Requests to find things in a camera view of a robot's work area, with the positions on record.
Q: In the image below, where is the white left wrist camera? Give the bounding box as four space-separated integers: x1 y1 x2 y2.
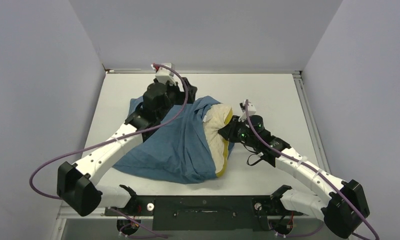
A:
151 63 177 86

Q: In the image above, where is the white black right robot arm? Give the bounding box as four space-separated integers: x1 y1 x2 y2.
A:
218 115 370 239

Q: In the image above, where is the blue pillowcase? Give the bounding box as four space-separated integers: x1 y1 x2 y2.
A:
113 96 222 184

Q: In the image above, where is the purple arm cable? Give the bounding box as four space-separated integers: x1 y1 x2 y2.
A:
244 99 380 240
29 63 190 239

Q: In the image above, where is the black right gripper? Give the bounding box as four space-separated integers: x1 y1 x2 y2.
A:
219 115 259 148

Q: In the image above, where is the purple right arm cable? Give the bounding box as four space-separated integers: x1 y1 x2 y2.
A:
244 99 380 240

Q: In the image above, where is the yellow white pillow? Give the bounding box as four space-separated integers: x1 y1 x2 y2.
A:
202 103 233 178

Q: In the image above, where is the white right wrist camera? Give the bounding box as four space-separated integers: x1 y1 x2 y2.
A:
238 101 257 122

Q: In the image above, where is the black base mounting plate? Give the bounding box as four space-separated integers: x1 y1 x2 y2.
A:
119 195 299 231

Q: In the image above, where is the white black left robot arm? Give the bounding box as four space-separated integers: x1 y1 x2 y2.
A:
57 77 198 217

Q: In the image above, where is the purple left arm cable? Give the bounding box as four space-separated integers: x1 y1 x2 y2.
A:
29 63 190 239

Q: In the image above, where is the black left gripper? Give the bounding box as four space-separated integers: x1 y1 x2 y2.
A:
156 77 195 120

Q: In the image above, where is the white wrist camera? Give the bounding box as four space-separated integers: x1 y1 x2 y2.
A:
151 63 177 86
238 101 257 122

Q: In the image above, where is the aluminium frame rail right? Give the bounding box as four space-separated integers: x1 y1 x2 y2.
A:
292 71 331 173

